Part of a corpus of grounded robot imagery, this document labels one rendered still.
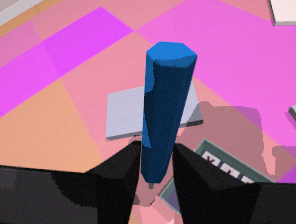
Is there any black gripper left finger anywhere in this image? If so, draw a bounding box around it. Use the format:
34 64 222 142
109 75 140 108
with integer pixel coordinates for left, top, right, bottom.
0 140 141 224

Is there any grey flat rectangular slab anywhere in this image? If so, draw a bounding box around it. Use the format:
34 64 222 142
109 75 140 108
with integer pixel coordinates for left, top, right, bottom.
288 104 296 121
105 79 204 141

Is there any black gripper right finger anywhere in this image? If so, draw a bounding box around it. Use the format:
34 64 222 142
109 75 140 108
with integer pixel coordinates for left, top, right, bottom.
172 143 296 224

